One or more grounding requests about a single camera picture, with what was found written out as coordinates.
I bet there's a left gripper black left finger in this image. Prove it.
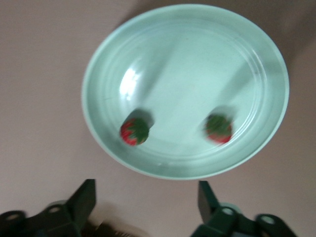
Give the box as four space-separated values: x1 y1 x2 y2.
0 179 96 237

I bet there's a red strawberry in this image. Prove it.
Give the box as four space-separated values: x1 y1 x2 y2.
202 113 234 145
120 116 151 146

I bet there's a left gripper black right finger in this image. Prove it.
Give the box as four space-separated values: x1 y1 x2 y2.
190 181 297 237

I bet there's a brown table mat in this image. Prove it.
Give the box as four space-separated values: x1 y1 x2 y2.
0 0 316 237

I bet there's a pale green round plate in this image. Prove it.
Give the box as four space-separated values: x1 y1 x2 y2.
81 3 290 180

